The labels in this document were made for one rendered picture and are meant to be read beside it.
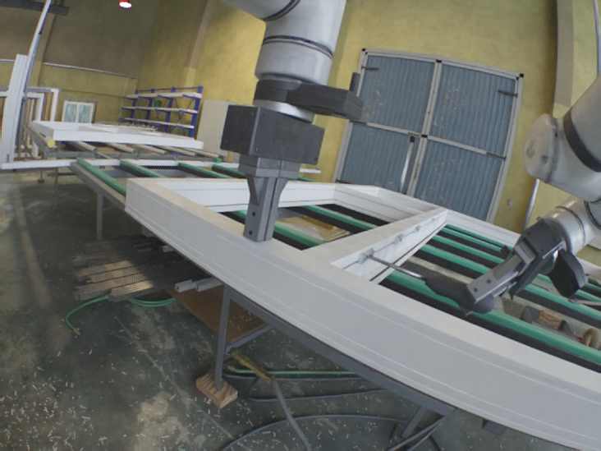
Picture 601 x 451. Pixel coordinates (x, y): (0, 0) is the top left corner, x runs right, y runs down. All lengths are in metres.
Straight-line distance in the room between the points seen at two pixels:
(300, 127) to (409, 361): 0.28
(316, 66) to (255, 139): 0.11
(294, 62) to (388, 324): 0.28
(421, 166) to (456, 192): 0.98
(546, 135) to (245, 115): 0.35
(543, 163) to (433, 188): 6.47
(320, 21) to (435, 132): 6.66
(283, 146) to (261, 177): 0.04
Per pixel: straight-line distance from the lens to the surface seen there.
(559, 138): 0.40
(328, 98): 0.30
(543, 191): 6.61
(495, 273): 0.43
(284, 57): 0.33
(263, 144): 0.30
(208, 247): 0.42
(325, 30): 0.35
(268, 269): 0.34
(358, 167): 7.35
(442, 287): 0.42
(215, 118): 10.04
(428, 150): 6.90
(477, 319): 0.59
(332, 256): 0.37
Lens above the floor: 1.06
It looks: 15 degrees down
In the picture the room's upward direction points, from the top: 13 degrees clockwise
